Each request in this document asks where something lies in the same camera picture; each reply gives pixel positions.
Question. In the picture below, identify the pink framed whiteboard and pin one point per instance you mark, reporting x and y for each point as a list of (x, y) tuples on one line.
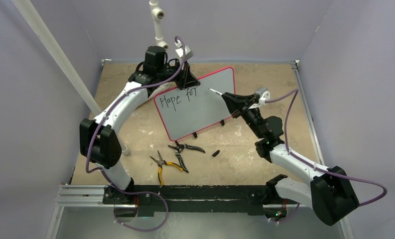
[(184, 112)]

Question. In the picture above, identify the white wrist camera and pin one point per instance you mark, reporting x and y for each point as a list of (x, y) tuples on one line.
[(184, 54), (262, 95)]

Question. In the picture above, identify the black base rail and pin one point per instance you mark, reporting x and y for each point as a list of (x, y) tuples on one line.
[(254, 200)]

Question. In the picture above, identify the white pvc pipe stand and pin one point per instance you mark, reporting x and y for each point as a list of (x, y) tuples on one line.
[(158, 14)]

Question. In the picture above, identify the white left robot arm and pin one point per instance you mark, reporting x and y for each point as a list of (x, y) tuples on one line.
[(99, 141)]

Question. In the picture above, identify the white diagonal pole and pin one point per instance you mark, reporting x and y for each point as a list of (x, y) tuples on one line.
[(39, 27)]

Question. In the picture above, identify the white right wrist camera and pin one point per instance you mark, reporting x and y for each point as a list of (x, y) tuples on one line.
[(262, 95)]

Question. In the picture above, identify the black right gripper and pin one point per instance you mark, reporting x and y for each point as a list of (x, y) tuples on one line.
[(236, 102)]

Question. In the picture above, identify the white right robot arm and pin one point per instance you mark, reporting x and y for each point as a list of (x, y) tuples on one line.
[(327, 191)]

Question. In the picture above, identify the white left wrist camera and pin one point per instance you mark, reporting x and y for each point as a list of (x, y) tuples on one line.
[(184, 54)]

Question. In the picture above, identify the black whiteboard marker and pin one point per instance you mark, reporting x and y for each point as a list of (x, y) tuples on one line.
[(216, 92)]

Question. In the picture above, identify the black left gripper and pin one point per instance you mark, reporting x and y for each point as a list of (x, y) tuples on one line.
[(187, 79)]

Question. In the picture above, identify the black marker cap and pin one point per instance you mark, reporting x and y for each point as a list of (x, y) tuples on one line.
[(215, 153)]

